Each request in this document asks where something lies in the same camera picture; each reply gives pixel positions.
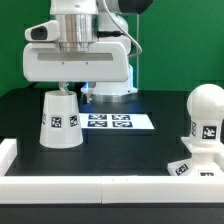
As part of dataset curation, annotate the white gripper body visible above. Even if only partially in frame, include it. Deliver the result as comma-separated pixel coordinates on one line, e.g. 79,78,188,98
23,42,129,82

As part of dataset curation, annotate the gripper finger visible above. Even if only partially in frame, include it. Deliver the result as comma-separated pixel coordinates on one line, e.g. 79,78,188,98
59,82,70,95
82,82,96,104

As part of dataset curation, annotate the white lamp shade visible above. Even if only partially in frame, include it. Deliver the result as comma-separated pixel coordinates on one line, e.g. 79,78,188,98
40,90,83,149

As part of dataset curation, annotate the white lamp bulb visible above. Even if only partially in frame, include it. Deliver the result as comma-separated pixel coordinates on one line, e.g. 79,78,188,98
187,84,224,145

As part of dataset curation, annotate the white lamp base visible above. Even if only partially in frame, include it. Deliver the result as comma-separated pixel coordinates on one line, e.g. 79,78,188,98
167,137,224,177

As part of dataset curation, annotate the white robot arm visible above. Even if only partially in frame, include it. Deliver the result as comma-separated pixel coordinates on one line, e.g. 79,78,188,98
23,0,153,102

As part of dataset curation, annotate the white marker sheet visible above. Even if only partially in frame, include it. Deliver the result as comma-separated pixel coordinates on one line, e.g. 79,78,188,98
80,113,154,130

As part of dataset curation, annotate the black floor cable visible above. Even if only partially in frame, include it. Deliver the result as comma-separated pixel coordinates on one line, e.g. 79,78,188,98
26,81,43,90

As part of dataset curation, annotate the white camera module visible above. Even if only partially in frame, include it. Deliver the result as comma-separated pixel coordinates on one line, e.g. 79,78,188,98
25,20,60,42

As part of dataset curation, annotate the white left border wall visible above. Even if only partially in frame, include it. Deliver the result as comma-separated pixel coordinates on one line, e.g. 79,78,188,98
0,139,17,177

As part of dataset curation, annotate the white border wall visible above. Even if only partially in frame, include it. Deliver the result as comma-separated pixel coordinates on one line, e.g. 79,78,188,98
0,176,224,204
0,139,17,177

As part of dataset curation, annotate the white front border wall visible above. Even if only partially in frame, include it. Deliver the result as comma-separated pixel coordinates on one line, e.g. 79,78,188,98
0,176,224,204

